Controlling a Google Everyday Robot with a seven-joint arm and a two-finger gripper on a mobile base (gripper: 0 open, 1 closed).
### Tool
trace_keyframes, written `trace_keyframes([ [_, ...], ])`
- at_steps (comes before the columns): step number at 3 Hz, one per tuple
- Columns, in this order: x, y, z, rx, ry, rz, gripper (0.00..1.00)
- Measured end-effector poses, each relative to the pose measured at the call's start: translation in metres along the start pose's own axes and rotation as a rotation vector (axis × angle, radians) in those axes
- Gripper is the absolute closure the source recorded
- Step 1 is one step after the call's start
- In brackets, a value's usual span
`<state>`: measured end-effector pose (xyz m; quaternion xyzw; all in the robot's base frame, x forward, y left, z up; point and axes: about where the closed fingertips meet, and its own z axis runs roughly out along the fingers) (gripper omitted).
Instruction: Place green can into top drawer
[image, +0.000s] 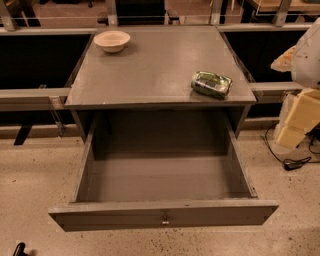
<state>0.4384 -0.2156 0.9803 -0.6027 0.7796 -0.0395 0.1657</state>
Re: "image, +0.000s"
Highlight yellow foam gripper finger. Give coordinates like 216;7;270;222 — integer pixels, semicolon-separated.
271;46;295;72
275;88;320;149

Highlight crushed green can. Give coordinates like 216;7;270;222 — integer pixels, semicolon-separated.
191;71;232;100

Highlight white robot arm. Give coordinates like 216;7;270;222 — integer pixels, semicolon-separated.
271;18;320;154

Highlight open grey top drawer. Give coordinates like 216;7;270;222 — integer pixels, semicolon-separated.
48;111;280;233

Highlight metal drawer knob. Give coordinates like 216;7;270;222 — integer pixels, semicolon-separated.
161;216;170;226

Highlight grey cabinet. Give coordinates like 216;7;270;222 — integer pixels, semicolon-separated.
66;26;255;152

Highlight beige paper bowl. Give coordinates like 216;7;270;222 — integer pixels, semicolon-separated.
94;31;130;53

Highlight black object bottom left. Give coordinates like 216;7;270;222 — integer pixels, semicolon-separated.
13;242;28;256

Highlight grey metal rail right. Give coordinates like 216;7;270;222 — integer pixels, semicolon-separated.
249;82;303;104

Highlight grey metal rail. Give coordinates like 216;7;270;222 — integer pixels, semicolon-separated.
0;88;70;112
249;82;303;104

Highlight black cable with adapter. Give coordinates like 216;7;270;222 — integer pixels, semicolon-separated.
263;123;320;172

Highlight grey metal rail left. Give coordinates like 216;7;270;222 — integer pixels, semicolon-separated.
0;88;70;112

